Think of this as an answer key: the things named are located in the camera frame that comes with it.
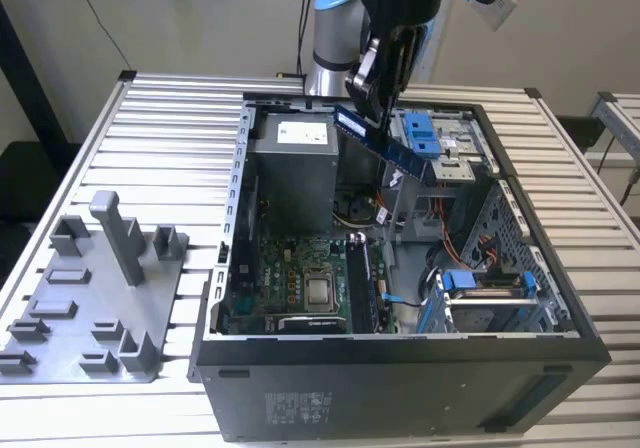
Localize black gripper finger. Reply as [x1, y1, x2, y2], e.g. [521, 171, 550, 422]
[382, 25, 419, 142]
[344, 37, 387, 120]

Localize blue RAM stick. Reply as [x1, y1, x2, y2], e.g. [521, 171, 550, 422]
[333, 103, 432, 183]

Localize blue plastic drive latch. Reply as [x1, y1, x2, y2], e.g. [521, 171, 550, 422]
[413, 135, 442, 160]
[402, 111, 432, 140]

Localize grey metal drive cage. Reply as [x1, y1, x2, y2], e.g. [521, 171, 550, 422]
[380, 110, 501, 244]

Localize grey power supply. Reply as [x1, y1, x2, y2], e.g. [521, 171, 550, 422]
[247, 112, 342, 235]

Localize black box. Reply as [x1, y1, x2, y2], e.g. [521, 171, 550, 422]
[557, 115, 606, 157]

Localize perforated metal panel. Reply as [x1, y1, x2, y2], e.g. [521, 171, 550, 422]
[459, 180, 574, 332]

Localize green motherboard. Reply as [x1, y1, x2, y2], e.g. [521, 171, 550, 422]
[219, 232, 401, 337]

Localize silver CPU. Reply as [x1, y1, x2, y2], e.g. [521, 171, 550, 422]
[306, 277, 335, 310]

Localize hard disk in blue carrier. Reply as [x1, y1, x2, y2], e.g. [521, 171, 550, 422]
[417, 267, 544, 335]

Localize metal slat side table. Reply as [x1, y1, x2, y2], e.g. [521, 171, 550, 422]
[582, 90, 640, 169]

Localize metal socket cover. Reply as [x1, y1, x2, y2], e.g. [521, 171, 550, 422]
[301, 266, 340, 315]

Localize NVIDIA graphics card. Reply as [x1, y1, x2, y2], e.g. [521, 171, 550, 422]
[264, 314, 351, 336]

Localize black PC case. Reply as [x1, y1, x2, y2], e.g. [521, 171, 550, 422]
[187, 90, 612, 443]

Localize grey parts rack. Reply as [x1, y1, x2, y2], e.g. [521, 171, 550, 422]
[0, 190, 191, 384]

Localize black chair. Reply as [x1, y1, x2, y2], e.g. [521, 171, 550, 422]
[0, 0, 81, 269]

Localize black camera cable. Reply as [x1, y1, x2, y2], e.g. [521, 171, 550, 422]
[297, 0, 322, 77]

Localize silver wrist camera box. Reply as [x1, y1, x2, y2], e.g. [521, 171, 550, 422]
[452, 0, 519, 32]

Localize multicoloured power wire bundle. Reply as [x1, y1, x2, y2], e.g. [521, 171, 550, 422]
[332, 195, 389, 229]

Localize orange and red wires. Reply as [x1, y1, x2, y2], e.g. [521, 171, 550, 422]
[432, 195, 501, 274]

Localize blue SATA cable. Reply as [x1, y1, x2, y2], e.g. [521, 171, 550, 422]
[381, 291, 426, 310]

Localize thin black wall cable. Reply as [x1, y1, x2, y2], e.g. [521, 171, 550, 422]
[74, 0, 135, 73]

